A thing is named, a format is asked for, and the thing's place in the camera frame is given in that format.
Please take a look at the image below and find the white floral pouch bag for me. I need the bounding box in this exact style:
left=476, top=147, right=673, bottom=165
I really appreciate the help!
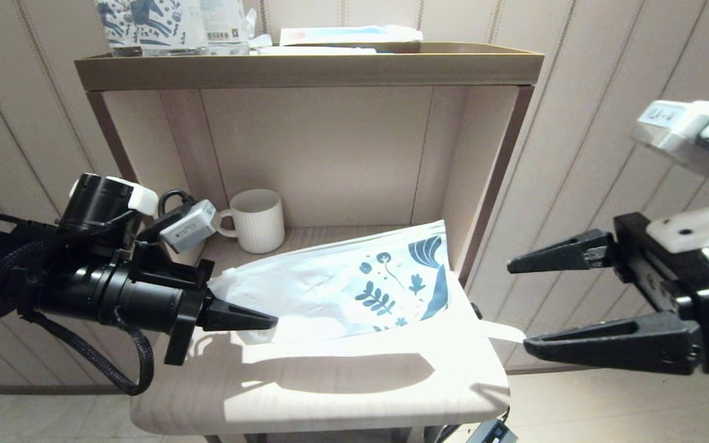
left=207, top=220, right=454, bottom=345

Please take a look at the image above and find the white ribbed ceramic mug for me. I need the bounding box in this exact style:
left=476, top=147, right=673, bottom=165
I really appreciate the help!
left=216, top=189, right=286, bottom=254

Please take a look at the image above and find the grey power inverter box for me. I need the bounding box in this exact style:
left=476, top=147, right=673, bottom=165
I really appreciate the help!
left=467, top=420, right=518, bottom=443

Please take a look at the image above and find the beige wooden shelf cabinet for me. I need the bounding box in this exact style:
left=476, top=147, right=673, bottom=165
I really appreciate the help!
left=74, top=42, right=545, bottom=443

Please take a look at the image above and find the blue patterned package on top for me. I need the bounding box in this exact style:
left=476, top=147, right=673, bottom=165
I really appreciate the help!
left=133, top=0, right=207, bottom=56

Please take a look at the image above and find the crumpled clear plastic wrapper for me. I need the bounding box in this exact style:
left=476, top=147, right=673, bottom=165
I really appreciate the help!
left=247, top=12, right=272, bottom=50

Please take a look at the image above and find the clear bottle with barcode label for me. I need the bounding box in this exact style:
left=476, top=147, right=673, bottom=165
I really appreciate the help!
left=201, top=0, right=250, bottom=55

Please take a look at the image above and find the white blue toothbrush packet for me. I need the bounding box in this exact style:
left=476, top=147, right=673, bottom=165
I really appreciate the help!
left=279, top=25, right=424, bottom=47

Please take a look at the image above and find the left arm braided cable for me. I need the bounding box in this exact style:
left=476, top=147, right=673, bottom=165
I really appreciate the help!
left=19, top=308, right=155, bottom=396

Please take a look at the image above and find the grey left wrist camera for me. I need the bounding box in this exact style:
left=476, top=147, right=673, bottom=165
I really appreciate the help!
left=159, top=199, right=217, bottom=254

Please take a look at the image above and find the black left camera cable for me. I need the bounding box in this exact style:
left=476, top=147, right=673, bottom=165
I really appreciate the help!
left=156, top=190, right=195, bottom=217

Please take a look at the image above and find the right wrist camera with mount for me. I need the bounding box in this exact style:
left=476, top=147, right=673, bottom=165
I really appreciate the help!
left=631, top=100, right=709, bottom=253

